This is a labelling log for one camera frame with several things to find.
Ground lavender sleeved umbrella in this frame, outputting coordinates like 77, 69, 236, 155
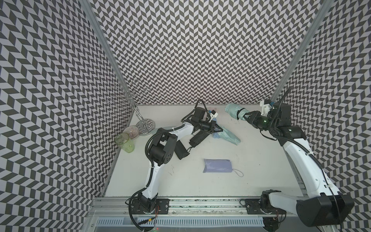
203, 159, 244, 177

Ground wire glass rack stand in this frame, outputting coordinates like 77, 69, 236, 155
104, 81, 156, 136

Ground black sleeved umbrella left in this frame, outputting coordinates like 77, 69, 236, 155
174, 141, 190, 160

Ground mint umbrella at back left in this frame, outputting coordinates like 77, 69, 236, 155
156, 126, 176, 132

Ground green drinking glass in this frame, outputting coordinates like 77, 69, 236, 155
115, 132, 135, 153

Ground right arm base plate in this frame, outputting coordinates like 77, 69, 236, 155
239, 198, 287, 217

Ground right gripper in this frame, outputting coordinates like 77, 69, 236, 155
242, 110, 278, 131

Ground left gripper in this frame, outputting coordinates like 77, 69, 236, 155
198, 119, 223, 133

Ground mint green sleeve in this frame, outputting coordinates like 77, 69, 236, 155
219, 127, 241, 145

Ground mint green sleeved umbrella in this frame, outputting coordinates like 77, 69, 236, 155
225, 103, 250, 121

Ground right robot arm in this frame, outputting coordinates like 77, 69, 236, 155
236, 88, 355, 227

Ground ribbed glass bowl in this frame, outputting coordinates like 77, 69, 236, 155
123, 126, 139, 140

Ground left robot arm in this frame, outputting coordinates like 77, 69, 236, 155
126, 99, 223, 214

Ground black sleeved umbrella centre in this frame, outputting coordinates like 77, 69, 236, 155
189, 130, 209, 148

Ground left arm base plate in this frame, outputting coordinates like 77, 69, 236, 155
129, 198, 170, 215

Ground black sleeved umbrella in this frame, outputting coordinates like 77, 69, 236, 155
174, 141, 190, 160
189, 130, 209, 148

